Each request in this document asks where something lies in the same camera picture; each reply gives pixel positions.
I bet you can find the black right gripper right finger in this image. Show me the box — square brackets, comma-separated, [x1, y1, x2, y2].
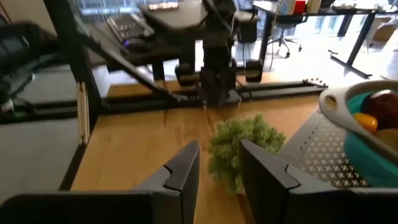
[239, 139, 398, 224]

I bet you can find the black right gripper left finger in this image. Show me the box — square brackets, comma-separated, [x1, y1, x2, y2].
[0, 139, 200, 224]

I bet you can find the black trestle desk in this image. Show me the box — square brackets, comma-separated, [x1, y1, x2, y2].
[253, 0, 398, 78]

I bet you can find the swivel chair star base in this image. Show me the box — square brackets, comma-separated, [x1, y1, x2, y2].
[267, 14, 303, 59]

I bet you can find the whole brown kiwi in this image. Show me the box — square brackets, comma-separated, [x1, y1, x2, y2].
[374, 128, 398, 151]

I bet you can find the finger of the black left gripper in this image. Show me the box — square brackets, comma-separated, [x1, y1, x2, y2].
[198, 70, 220, 106]
[219, 70, 240, 106]

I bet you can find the dark red pomegranate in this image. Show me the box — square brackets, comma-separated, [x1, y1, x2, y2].
[363, 91, 398, 131]

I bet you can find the grey perforated metal shelf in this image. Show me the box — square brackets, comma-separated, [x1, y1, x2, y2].
[277, 107, 373, 190]

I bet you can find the small orange fruit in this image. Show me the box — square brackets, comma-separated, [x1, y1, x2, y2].
[352, 112, 379, 134]

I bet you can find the black keyboard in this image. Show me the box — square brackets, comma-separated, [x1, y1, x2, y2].
[107, 14, 155, 43]

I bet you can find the black office chair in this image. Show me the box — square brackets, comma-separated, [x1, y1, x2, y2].
[0, 21, 62, 125]

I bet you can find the black aluminium table frame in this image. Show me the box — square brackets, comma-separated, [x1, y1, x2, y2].
[43, 0, 329, 191]

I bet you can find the black computer mouse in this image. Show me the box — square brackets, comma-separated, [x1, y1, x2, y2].
[122, 37, 152, 55]

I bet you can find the blue collapsible colander bowl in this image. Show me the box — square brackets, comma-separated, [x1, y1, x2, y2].
[318, 80, 398, 188]

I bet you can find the green artificial succulent plant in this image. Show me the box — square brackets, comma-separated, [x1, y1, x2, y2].
[207, 113, 287, 196]

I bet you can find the small red box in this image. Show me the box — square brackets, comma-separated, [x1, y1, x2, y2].
[293, 0, 308, 15]

